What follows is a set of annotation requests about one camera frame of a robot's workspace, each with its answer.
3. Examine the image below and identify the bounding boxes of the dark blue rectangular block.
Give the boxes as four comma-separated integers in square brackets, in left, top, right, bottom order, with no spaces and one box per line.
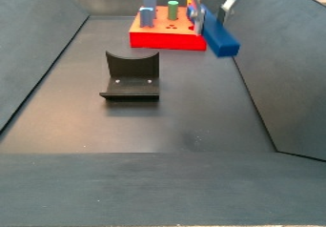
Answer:
[203,6,241,57]

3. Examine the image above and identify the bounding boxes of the red foam peg board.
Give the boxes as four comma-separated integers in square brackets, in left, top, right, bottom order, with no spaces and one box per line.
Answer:
[129,6,206,51]

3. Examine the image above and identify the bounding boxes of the black curved fixture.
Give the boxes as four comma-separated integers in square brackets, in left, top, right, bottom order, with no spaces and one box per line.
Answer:
[99,52,161,99]

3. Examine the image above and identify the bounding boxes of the green cylinder peg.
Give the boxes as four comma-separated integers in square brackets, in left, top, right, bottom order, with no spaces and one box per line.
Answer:
[169,0,178,20]

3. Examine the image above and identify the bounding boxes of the light blue arch peg block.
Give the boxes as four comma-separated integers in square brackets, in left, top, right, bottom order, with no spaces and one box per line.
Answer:
[139,7,154,28]

